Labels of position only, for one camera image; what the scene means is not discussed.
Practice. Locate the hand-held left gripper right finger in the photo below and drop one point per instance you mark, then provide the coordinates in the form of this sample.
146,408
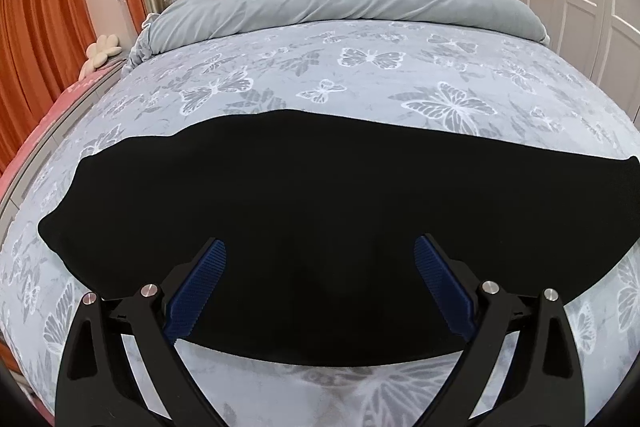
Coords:
440,287

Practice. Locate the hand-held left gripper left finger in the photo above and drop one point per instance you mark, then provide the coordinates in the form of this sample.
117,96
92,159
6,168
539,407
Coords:
200,287

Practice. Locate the black pants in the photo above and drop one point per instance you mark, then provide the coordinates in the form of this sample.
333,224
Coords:
300,207

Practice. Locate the butterfly print blanket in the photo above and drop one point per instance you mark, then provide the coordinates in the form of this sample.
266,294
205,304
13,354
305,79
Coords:
400,72

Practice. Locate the pink cloth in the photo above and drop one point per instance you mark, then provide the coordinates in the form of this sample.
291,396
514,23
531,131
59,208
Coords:
45,117

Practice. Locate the white flower cushion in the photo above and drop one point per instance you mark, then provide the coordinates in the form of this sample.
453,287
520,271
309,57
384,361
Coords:
100,52

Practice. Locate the grey duvet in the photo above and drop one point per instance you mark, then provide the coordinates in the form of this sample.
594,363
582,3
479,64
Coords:
325,2

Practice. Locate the beige bed frame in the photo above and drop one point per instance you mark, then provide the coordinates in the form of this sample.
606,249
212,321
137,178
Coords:
35,157

